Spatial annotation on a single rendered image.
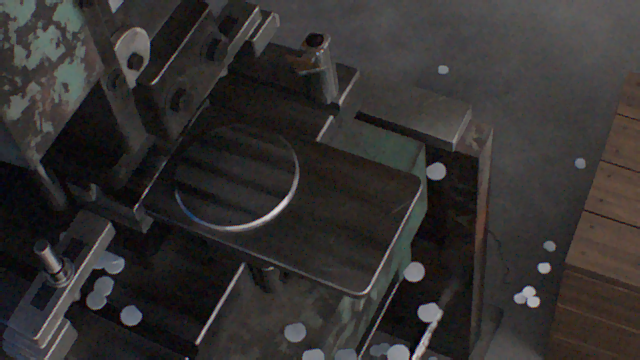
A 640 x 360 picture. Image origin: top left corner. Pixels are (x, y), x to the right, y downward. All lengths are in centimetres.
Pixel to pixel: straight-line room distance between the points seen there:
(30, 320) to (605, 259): 81
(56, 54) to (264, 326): 48
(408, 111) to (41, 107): 60
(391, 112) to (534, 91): 88
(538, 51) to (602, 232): 74
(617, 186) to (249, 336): 67
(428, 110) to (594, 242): 38
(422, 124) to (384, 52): 93
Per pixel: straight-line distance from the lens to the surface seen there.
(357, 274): 91
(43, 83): 67
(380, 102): 119
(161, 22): 86
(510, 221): 185
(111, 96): 76
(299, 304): 106
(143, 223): 102
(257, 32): 116
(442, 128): 117
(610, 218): 146
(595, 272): 141
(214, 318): 100
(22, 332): 100
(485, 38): 212
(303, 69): 105
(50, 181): 104
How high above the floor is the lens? 158
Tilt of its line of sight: 56 degrees down
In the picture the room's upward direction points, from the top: 11 degrees counter-clockwise
